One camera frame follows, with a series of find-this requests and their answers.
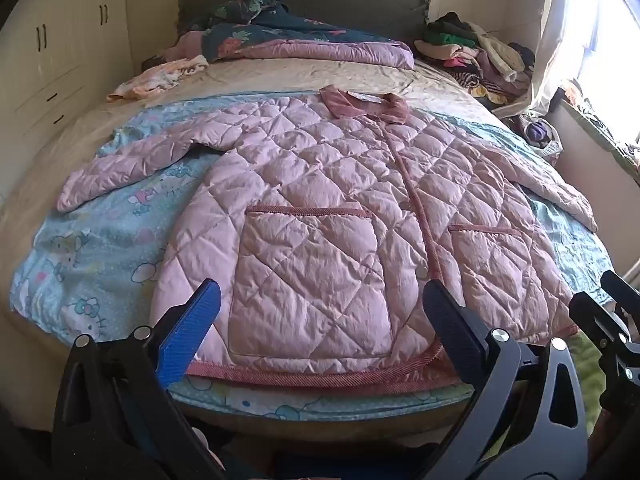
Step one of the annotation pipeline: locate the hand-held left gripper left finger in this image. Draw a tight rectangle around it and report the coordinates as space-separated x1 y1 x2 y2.
52 278 226 480

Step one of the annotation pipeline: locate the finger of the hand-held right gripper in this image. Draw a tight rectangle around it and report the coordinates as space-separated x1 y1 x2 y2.
569 290 640 411
600 270 640 321

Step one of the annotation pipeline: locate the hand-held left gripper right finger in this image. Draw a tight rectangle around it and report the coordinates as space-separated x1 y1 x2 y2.
422 278 590 480

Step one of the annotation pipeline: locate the pink quilted jacket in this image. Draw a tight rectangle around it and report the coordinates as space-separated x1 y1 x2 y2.
56 85 598 378

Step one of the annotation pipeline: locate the basket of small clothes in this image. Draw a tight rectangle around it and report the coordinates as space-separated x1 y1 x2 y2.
510 112 563 158

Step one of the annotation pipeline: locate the pile of mixed clothes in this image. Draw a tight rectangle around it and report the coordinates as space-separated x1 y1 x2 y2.
414 10 538 108

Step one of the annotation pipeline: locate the person's green clothing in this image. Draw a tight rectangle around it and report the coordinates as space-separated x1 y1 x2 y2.
570 332 608 461

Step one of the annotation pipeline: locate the blue cartoon printed blanket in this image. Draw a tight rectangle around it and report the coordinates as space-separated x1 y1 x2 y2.
10 92 616 421

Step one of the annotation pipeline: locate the green window sill cover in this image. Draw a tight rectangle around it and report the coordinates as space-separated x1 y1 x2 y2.
560 95 640 171

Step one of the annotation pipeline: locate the bright window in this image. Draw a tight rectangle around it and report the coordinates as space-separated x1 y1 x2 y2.
565 0 640 146

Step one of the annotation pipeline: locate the peach patterned cloth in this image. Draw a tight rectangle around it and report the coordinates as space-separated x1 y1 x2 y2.
106 55 210 102

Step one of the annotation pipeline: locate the bed with beige sheet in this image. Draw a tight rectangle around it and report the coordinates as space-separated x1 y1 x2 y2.
0 55 621 441

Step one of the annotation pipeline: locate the cream curtain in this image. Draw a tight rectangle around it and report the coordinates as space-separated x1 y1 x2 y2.
530 0 601 111

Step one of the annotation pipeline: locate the cream wardrobe with drawers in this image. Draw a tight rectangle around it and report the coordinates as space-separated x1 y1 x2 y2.
0 0 131 136

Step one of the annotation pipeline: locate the dark floral quilt pink lining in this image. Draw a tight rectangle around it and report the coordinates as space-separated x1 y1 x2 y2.
165 0 416 70

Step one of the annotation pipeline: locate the grey bed headboard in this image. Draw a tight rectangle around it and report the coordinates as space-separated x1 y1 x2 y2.
176 0 432 48

